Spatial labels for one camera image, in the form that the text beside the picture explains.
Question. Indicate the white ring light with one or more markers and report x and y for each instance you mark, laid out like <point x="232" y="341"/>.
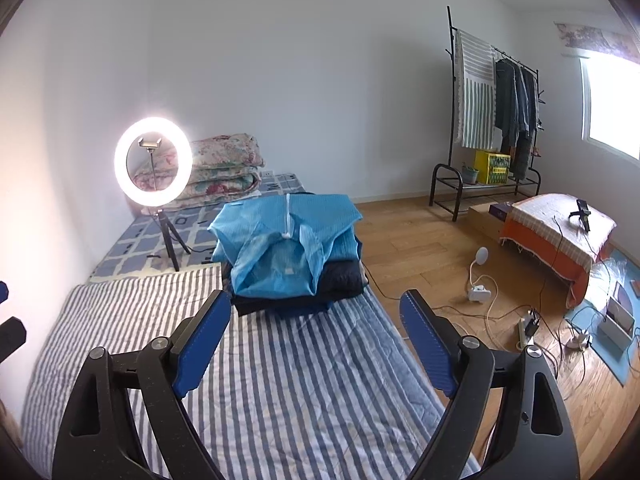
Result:
<point x="149" y="134"/>

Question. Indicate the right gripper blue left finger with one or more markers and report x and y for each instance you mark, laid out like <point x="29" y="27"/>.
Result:
<point x="195" y="341"/>

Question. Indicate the window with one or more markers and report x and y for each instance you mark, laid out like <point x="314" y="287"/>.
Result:
<point x="610" y="86"/>

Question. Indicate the white open box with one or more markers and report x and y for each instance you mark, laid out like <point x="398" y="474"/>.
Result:
<point x="619" y="319"/>

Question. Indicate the striped white hanging cloth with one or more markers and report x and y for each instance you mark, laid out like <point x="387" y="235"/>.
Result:
<point x="474" y="92"/>

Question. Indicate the floral curtain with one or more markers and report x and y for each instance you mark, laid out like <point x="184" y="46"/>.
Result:
<point x="584" y="40"/>

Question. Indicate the low table orange checked cover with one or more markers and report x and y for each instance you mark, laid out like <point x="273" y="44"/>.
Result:
<point x="546" y="226"/>

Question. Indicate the blue patterned bed sheet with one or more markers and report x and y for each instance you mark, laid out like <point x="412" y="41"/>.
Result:
<point x="140" y="250"/>

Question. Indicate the cardboard box on floor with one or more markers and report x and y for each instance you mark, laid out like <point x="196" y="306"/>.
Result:
<point x="489" y="218"/>

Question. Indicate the dark hanging clothes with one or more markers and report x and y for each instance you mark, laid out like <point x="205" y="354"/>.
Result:
<point x="516" y="113"/>

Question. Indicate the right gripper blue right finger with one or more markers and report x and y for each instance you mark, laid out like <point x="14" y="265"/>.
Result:
<point x="435" y="341"/>

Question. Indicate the black metal clothes rack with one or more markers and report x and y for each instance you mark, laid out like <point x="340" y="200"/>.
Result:
<point x="455" y="179"/>

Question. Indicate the blue floor mat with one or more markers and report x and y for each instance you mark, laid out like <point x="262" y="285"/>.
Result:
<point x="615" y="267"/>

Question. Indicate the white power strip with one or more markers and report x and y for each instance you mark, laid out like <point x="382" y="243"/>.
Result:
<point x="527" y="327"/>

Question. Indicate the light blue striped work jacket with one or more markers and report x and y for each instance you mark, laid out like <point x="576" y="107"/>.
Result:
<point x="279" y="245"/>

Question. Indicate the yellow green box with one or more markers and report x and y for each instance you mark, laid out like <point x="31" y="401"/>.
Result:
<point x="492" y="168"/>

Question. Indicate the blue white striped quilt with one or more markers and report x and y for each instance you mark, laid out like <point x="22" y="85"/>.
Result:
<point x="332" y="395"/>

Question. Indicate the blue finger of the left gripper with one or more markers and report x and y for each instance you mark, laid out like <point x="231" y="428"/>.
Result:
<point x="4" y="292"/>
<point x="12" y="337"/>

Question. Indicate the black phone mount on table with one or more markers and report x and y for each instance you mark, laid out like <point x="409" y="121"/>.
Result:
<point x="582" y="213"/>

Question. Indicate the folded floral quilt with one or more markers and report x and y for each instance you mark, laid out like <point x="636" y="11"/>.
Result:
<point x="224" y="168"/>

